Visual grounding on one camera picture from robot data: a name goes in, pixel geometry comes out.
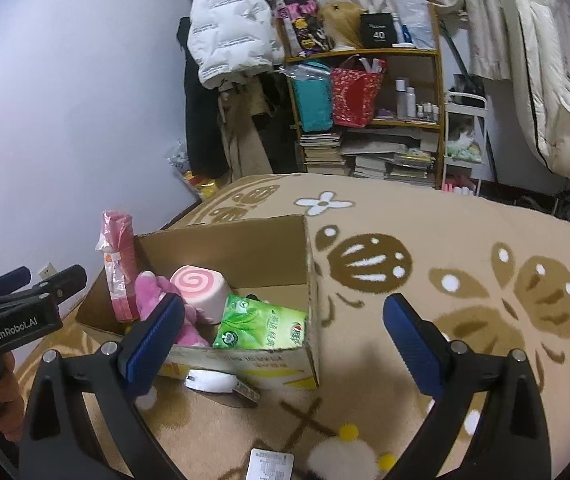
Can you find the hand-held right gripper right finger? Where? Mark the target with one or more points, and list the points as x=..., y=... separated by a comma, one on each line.
x=415, y=345

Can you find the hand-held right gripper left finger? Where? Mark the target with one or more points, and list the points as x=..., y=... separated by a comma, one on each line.
x=152, y=340

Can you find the pink plush bear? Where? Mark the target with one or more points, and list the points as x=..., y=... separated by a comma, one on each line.
x=150, y=290

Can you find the pink plastic packet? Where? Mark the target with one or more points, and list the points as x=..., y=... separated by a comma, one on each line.
x=117, y=270

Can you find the pink swirl roll plush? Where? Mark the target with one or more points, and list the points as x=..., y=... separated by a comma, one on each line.
x=197, y=290

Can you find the white-haired plush doll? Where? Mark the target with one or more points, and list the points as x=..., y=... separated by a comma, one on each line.
x=210, y=382

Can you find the green tissue pack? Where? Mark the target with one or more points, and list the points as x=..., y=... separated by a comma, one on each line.
x=260, y=325

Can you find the cardboard box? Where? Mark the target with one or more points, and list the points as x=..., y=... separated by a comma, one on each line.
x=265, y=365

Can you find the white yellow chick plush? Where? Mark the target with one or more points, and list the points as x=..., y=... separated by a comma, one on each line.
x=345, y=460

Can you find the beige butterfly print blanket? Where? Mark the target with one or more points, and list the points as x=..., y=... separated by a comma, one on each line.
x=415, y=220

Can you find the red yellow packet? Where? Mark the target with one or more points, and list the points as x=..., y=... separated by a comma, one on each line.
x=205, y=187

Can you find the patterned plastic bag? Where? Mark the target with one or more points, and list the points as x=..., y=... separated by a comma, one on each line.
x=179, y=157

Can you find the white paper label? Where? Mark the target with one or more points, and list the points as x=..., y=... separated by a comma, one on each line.
x=270, y=465

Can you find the stack of books and papers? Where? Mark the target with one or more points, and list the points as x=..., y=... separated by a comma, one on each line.
x=390, y=160

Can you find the pale green packets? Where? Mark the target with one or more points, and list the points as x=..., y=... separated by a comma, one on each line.
x=462, y=152

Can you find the black hanging coat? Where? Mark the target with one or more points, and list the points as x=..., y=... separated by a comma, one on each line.
x=200, y=125

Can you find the beige hanging coat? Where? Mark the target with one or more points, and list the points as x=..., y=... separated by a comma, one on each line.
x=245, y=145

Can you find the dark hanging garment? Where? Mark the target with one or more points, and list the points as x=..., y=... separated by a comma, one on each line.
x=280, y=140

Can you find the white cosmetic bottle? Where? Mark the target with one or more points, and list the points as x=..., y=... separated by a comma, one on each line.
x=412, y=102

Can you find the wooden shelf rack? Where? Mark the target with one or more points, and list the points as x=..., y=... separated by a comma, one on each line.
x=437, y=100

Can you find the tall grey cosmetic bottle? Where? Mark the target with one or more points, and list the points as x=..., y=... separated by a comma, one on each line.
x=401, y=97

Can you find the red patterned gift bag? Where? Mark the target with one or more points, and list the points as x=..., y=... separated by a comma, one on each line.
x=355, y=100

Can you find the white metal cart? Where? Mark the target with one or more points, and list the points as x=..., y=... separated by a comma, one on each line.
x=465, y=97

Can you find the teal shopping bag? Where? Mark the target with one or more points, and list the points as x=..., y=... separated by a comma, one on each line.
x=312, y=105

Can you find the white folded duvet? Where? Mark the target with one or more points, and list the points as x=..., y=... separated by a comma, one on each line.
x=555, y=85

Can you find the white puffer jacket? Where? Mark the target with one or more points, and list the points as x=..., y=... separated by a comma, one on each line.
x=230, y=25

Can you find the black gift box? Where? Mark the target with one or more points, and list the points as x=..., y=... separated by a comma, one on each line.
x=377, y=30

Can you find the beige curtain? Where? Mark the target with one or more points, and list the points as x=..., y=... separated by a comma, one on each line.
x=485, y=25

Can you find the blonde wig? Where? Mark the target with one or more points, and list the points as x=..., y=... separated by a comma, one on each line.
x=345, y=20

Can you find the white plastic bag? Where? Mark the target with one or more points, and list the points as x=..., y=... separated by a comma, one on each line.
x=415, y=10

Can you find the pink black patterned bag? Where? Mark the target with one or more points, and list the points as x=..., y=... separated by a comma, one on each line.
x=305, y=25

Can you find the white wall socket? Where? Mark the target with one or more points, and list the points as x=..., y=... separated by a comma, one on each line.
x=47, y=271

